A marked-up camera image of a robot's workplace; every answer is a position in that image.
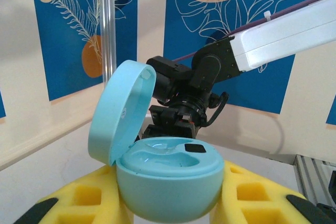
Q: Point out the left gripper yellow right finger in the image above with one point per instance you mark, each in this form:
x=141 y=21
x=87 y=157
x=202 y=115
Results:
x=257 y=197

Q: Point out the aluminium side rail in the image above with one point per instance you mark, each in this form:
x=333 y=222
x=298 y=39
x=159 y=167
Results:
x=309 y=171

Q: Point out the white table cloth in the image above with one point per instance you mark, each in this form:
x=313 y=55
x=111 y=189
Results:
x=52 y=169

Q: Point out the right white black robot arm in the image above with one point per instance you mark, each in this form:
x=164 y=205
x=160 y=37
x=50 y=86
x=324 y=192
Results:
x=288 y=35

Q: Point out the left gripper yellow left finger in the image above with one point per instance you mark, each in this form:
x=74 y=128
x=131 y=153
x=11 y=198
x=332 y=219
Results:
x=86 y=195

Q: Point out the light blue charging case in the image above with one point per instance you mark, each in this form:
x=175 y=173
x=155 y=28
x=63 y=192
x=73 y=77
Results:
x=168 y=187

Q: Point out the aluminium frame post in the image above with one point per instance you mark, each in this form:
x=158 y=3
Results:
x=106 y=24

